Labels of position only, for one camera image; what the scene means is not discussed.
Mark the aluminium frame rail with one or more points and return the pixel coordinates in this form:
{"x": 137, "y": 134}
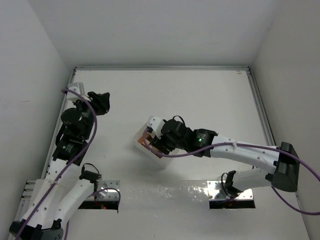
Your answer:
{"x": 224, "y": 99}

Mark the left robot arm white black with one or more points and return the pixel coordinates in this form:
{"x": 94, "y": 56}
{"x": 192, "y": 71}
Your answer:
{"x": 62, "y": 192}

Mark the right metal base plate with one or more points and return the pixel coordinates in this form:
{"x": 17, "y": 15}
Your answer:
{"x": 215, "y": 193}

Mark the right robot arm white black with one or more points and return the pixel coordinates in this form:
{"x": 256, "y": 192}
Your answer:
{"x": 274, "y": 166}

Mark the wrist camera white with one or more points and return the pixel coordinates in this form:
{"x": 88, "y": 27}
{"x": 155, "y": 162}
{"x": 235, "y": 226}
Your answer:
{"x": 74, "y": 90}
{"x": 155, "y": 124}

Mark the white plastic box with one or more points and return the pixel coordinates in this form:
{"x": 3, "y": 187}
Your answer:
{"x": 152, "y": 156}

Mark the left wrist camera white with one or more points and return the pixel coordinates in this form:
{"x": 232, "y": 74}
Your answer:
{"x": 74, "y": 90}

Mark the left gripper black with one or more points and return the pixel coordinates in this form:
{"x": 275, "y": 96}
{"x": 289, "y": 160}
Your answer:
{"x": 95, "y": 104}

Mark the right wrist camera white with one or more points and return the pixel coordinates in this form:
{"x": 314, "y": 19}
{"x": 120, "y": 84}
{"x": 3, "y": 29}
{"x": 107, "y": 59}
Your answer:
{"x": 155, "y": 124}

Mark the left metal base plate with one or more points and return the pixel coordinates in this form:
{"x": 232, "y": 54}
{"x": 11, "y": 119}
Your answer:
{"x": 107, "y": 191}

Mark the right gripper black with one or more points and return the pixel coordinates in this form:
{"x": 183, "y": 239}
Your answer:
{"x": 157, "y": 144}

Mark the metal base plate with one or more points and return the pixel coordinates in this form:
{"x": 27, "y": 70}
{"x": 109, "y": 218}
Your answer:
{"x": 215, "y": 193}
{"x": 107, "y": 191}

